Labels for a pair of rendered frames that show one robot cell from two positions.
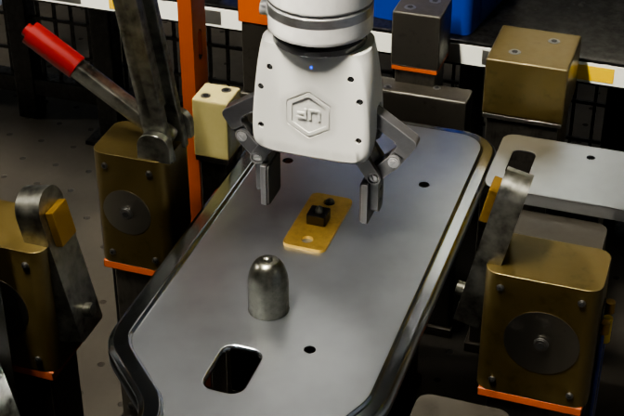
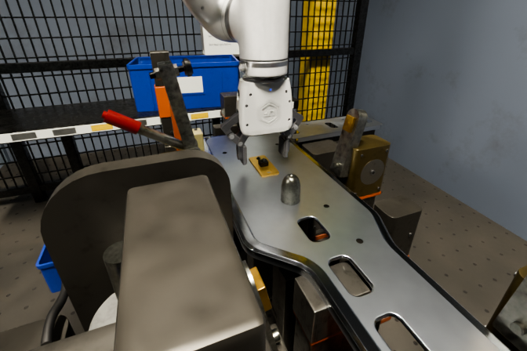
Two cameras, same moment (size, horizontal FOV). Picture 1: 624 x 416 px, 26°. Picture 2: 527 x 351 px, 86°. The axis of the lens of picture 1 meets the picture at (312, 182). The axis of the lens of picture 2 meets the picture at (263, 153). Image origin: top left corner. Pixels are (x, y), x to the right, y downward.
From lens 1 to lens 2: 0.75 m
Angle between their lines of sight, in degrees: 35
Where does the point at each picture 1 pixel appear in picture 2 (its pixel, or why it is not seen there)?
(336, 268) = not seen: hidden behind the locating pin
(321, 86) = (274, 98)
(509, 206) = (363, 121)
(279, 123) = (256, 121)
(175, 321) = (264, 222)
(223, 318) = (280, 211)
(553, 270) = (372, 143)
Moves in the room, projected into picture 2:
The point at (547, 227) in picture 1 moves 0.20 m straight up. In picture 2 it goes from (318, 145) to (325, 64)
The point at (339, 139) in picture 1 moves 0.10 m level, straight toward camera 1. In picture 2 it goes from (281, 121) to (323, 138)
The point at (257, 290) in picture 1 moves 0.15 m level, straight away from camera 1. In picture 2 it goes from (293, 190) to (236, 158)
